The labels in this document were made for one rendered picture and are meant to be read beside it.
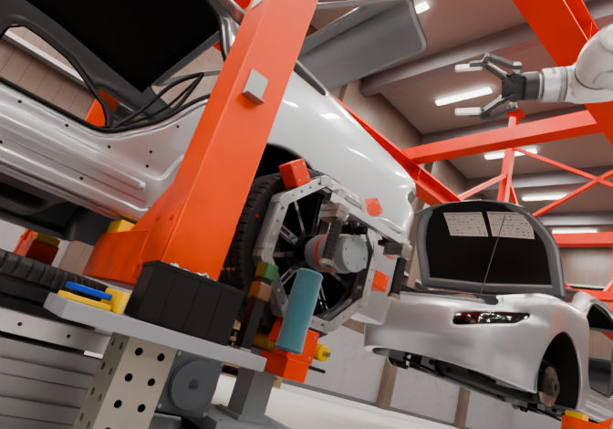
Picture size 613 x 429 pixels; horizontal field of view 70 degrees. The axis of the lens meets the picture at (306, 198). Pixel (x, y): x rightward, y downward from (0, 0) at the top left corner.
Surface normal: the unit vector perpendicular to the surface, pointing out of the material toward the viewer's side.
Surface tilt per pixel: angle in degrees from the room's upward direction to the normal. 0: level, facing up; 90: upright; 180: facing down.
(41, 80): 90
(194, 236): 90
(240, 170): 90
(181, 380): 90
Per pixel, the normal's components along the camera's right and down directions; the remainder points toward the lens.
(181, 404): 0.63, -0.08
